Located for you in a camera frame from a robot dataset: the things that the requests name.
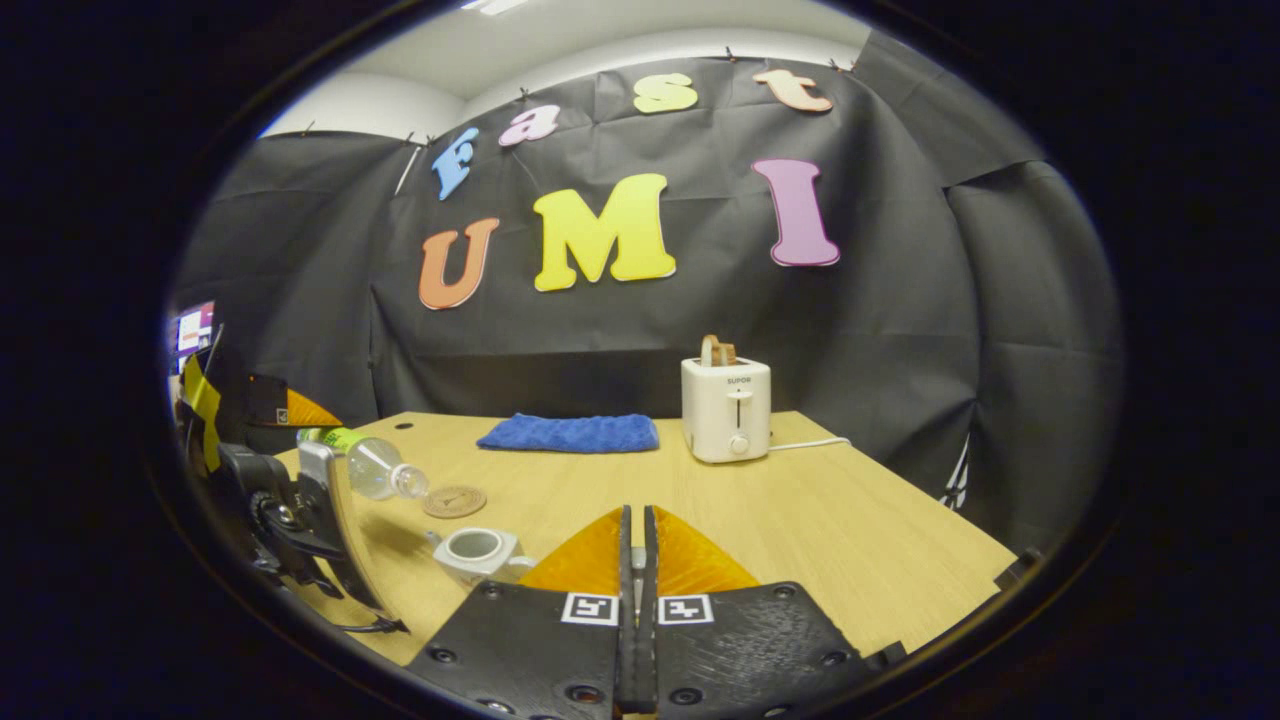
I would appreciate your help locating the black backdrop cloth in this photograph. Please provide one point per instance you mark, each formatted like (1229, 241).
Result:
(700, 310)

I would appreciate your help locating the computer monitor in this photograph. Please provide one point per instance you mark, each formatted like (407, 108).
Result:
(194, 328)

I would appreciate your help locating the blue towel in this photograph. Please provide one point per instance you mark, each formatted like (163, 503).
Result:
(570, 433)

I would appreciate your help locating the round wooden coaster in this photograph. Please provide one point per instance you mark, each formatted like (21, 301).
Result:
(454, 501)

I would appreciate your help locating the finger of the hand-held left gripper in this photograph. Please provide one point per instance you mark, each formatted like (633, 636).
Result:
(270, 405)
(335, 520)

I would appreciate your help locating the ceiling light panel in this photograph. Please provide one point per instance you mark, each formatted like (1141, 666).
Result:
(495, 6)

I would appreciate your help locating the toast slice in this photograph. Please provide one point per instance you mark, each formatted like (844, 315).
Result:
(718, 352)

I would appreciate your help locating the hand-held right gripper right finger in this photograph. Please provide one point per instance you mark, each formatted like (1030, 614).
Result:
(653, 660)

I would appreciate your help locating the green label water bottle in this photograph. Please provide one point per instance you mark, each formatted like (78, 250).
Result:
(375, 465)

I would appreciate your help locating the white teacup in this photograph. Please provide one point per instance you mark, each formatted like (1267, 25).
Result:
(475, 555)

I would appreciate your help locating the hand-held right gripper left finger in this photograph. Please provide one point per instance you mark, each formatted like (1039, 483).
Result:
(625, 660)

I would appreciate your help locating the white toaster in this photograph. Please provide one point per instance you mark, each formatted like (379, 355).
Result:
(725, 410)

